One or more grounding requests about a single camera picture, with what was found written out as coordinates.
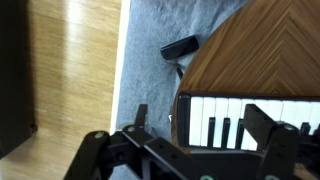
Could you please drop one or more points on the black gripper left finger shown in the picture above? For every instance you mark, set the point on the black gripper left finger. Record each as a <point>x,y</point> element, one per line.
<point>100,153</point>

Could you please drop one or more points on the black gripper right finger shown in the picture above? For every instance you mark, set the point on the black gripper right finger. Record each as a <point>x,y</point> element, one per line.
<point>280,150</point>

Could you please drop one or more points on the black and white piano keyboard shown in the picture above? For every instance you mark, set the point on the black and white piano keyboard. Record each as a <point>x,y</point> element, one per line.
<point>220,113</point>

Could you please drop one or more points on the small white remote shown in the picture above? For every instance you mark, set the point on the small white remote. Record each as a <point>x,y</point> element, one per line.
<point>170,117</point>

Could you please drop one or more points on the round wooden side table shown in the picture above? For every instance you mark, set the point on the round wooden side table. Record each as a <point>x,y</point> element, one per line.
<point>266,50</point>

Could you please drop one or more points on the grey carpet rug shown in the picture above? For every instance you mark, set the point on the grey carpet rug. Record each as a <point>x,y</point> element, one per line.
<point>146,50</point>

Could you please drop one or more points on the black low cabinet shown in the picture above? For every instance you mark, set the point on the black low cabinet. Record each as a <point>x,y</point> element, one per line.
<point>13,73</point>

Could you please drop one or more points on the small black floor object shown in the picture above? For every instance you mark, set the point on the small black floor object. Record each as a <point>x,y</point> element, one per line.
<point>180,47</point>

